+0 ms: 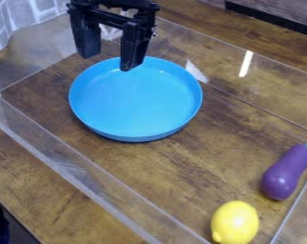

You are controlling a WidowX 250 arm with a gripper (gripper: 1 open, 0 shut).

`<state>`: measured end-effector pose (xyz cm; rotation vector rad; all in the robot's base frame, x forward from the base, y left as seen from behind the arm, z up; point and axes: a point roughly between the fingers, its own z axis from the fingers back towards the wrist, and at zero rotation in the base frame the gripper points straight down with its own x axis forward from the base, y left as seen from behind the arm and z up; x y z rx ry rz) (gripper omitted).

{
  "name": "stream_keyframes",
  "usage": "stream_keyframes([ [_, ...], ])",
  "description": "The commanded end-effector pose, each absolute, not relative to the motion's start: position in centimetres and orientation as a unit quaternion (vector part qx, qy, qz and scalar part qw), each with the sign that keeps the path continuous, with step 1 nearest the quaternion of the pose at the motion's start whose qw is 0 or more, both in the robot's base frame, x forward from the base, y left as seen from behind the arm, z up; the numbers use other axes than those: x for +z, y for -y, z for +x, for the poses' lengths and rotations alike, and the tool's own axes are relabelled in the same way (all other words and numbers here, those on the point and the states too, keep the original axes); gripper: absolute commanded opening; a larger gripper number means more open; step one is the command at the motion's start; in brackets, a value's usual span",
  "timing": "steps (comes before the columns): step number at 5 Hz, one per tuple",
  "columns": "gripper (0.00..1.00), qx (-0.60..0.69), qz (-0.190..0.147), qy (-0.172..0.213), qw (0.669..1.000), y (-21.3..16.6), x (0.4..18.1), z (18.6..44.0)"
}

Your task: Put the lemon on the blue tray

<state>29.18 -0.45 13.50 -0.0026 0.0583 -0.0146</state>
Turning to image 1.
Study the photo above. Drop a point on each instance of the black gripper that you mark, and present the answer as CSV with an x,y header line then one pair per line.
x,y
129,15

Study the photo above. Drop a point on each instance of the yellow toy lemon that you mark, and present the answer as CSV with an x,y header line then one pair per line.
x,y
235,223

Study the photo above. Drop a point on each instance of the blue round plastic tray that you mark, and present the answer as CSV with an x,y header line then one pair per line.
x,y
138,105

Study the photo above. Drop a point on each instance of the white patterned curtain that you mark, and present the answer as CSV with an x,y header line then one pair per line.
x,y
24,13

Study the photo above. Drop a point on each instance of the purple toy eggplant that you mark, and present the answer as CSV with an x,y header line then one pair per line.
x,y
281,176

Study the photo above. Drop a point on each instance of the clear acrylic enclosure wall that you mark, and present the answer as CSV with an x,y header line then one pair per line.
x,y
80,189

